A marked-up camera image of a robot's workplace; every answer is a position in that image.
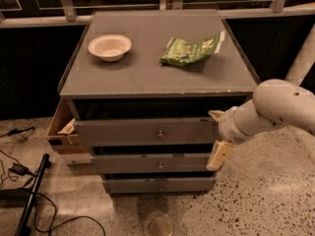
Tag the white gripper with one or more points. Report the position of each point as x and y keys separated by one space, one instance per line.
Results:
x=227 y=127

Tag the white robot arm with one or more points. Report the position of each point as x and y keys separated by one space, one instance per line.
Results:
x=274 y=104

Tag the grey top drawer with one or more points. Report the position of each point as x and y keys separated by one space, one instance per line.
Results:
x=147 y=132

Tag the grey drawer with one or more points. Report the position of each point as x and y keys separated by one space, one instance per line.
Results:
x=150 y=163
x=159 y=185
x=147 y=132

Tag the grey drawer cabinet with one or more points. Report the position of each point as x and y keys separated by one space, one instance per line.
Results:
x=138 y=87

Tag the grey bottom drawer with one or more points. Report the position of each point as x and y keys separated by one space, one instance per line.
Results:
x=159 y=185

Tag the grey middle drawer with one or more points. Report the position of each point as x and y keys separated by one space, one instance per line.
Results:
x=150 y=163

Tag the open cardboard box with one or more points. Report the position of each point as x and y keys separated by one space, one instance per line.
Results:
x=64 y=139

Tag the green snack bag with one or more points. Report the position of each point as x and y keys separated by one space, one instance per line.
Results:
x=180 y=52

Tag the metal window railing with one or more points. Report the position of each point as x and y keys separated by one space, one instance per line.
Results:
x=36 y=13

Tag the black power adapter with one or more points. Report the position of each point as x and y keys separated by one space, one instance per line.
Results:
x=19 y=169

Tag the black pole on floor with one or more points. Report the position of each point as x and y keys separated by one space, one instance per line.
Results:
x=22 y=229

